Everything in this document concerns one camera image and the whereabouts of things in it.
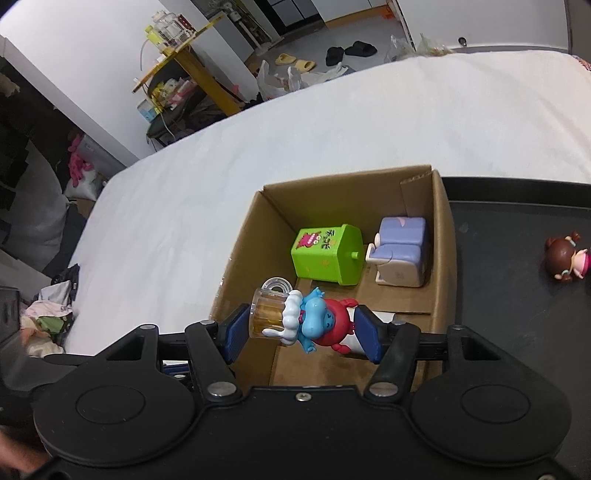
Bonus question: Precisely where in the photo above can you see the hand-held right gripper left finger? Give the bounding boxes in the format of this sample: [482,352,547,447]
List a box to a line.
[95,304,253,403]

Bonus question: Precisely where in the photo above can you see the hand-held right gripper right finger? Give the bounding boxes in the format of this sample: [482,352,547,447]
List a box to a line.
[353,307,504,400]

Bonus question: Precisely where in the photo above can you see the blue figure with beer mug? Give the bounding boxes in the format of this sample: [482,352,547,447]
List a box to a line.
[249,277,395,357]

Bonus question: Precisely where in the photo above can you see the black tray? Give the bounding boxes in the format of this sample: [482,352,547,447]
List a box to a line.
[438,175,591,480]

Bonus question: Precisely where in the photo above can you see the brown cardboard box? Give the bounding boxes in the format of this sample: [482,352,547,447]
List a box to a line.
[209,165,459,388]

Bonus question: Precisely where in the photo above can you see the green toy trash bin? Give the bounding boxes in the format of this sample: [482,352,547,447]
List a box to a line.
[290,223,365,288]

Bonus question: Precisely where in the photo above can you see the pile of clothes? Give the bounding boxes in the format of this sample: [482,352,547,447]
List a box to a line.
[18,263,81,356]

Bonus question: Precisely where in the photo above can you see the brown-haired doll figure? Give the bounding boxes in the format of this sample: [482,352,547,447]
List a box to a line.
[545,233,591,283]

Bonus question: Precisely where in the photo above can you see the grey beanbag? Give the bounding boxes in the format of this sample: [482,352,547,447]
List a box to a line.
[0,138,88,278]

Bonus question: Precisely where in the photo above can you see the pink plush toy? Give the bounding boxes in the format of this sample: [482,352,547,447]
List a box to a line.
[67,131,98,183]

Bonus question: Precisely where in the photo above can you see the white plastic bag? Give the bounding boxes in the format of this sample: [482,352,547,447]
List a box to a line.
[256,60,289,100]

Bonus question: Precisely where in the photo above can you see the yellow-legged table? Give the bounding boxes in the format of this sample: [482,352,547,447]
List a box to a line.
[133,13,243,116]

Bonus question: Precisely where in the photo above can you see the clear plastic bag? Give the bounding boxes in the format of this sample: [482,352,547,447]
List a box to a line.
[384,33,455,63]

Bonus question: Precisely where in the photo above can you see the glass jars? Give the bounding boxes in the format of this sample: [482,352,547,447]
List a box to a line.
[148,9,195,47]

